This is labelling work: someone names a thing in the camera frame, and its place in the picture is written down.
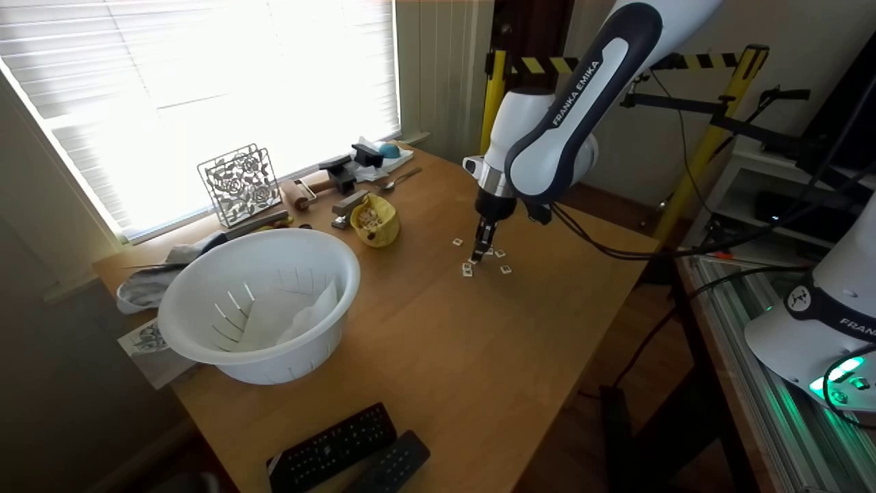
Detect white plastic bowl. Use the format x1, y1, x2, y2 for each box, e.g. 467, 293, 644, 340
155, 224, 363, 389

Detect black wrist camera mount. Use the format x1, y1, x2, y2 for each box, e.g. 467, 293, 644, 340
518, 192, 556, 226

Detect yellow hazard stripe barrier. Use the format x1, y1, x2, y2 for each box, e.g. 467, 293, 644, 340
477, 41, 774, 248

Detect dark brown door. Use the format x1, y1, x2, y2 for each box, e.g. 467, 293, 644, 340
489, 0, 578, 93

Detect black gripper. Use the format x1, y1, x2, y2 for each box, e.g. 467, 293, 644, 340
465, 192, 518, 272

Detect large black remote control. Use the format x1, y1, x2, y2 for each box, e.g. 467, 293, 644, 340
266, 400, 403, 493

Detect white window blinds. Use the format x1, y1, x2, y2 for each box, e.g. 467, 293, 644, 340
0, 0, 406, 245

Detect white cloth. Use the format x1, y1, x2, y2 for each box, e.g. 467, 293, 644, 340
116, 237, 231, 318

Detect white shelf unit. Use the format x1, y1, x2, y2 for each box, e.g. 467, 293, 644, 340
703, 133, 876, 269

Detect small black remote control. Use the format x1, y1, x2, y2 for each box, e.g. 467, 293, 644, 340
343, 429, 433, 493

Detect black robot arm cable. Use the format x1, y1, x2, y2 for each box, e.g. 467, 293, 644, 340
544, 159, 876, 269

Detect black monitor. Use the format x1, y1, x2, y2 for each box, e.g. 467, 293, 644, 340
803, 36, 876, 176

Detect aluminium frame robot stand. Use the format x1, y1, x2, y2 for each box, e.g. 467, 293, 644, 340
678, 251, 876, 493

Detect white lattice cube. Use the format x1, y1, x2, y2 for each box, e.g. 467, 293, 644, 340
194, 140, 288, 233

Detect metal spoon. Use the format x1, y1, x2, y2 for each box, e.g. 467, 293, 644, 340
359, 161, 425, 204

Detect printed paper card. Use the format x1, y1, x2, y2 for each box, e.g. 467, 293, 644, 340
116, 315, 201, 392

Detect white flat tray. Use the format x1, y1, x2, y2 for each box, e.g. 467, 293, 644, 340
351, 141, 431, 189

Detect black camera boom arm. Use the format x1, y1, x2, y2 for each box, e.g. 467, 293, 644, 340
621, 81, 817, 124

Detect wooden block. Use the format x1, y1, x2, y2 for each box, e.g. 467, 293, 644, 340
279, 176, 320, 215

